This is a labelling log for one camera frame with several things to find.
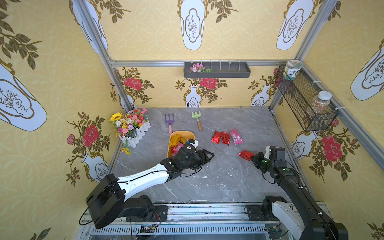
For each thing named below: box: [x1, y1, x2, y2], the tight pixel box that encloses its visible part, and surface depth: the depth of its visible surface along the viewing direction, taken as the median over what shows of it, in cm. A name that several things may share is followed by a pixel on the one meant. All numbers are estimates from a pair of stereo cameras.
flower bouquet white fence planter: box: [109, 107, 151, 155], surface depth 94 cm
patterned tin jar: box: [283, 59, 304, 81], surface depth 87 cm
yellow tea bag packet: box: [169, 134, 181, 148], surface depth 96 cm
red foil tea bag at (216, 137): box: [211, 130, 223, 144], surface depth 102 cm
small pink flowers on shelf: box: [189, 62, 213, 73], surface depth 89 cm
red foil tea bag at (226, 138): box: [222, 131, 230, 146], surface depth 102 cm
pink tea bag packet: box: [229, 128, 243, 145], surface depth 102 cm
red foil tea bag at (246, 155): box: [238, 149, 255, 161], surface depth 89 cm
